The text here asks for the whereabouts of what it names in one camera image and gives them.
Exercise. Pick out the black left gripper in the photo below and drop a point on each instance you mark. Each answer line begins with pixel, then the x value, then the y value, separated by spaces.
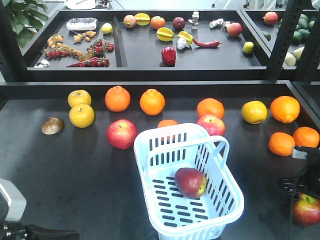
pixel 17 231

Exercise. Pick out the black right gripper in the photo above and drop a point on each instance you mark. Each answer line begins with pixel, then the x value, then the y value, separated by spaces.
pixel 307 182

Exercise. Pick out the light blue plastic basket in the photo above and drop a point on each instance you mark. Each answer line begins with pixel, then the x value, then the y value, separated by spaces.
pixel 159 153

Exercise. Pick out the red apple behind basket right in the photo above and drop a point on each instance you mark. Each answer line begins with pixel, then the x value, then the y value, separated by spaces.
pixel 214 125

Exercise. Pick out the red apple left of basket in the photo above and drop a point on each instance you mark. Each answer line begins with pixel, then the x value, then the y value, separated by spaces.
pixel 121 134

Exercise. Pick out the small orange behind basket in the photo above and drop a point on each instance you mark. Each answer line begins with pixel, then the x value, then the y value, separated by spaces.
pixel 166 123

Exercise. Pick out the red apple bottom left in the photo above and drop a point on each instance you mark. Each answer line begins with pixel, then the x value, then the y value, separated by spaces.
pixel 306 211

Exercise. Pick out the orange front right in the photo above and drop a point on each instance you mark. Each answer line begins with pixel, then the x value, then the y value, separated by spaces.
pixel 306 137

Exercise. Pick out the orange front left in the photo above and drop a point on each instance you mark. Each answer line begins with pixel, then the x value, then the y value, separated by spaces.
pixel 281 144

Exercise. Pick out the large orange near divider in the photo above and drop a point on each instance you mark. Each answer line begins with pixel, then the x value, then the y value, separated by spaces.
pixel 285 109

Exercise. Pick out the yellow grapefruit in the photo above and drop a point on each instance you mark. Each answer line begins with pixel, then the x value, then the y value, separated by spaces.
pixel 254 112

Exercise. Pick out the brown half kiwi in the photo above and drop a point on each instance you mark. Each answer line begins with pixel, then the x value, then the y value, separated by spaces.
pixel 52 125

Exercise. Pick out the red apple front left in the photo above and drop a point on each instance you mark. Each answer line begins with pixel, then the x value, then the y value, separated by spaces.
pixel 190 182

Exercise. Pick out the orange far left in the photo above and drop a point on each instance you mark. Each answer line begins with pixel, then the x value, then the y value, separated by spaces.
pixel 210 106

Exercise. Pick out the yellow pear apple lower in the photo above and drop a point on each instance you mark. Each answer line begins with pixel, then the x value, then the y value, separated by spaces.
pixel 82 115

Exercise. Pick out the yellow pear apple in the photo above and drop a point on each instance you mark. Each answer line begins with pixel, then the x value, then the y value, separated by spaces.
pixel 79 96
pixel 82 115

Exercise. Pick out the yellow pear apple upper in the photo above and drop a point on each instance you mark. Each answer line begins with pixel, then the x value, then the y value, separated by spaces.
pixel 79 96

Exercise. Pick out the orange with knob left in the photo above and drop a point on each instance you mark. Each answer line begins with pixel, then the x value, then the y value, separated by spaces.
pixel 117 99

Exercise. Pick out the orange with knob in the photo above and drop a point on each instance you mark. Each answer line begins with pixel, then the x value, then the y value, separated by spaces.
pixel 152 102
pixel 117 99

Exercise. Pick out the red chili pepper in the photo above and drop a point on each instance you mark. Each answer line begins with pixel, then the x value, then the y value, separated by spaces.
pixel 210 44

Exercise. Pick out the orange with knob centre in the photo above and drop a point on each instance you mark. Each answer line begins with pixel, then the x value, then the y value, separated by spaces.
pixel 152 102

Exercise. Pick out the white garlic bulb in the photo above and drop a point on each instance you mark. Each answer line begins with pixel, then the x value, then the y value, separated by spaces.
pixel 182 44

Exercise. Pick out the red bell pepper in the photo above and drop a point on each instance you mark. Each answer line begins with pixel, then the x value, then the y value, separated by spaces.
pixel 168 55

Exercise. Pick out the white electronic scale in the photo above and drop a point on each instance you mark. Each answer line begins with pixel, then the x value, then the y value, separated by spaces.
pixel 82 24

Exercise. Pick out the green potted plant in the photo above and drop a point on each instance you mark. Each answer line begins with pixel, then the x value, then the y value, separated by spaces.
pixel 26 17

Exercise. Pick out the black upright shelf post right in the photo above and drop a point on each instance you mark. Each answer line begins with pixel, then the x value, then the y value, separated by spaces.
pixel 309 61

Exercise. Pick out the black upright shelf post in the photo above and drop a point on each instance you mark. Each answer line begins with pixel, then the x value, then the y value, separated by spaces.
pixel 309 61
pixel 283 40

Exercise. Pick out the black upright shelf post left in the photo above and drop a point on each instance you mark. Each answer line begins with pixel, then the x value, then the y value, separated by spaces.
pixel 283 40

